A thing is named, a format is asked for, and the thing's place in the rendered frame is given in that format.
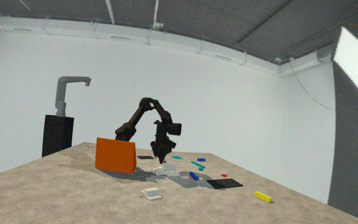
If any yellow rectangular bar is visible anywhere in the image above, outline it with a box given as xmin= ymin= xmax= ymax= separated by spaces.
xmin=254 ymin=191 xmax=272 ymax=202

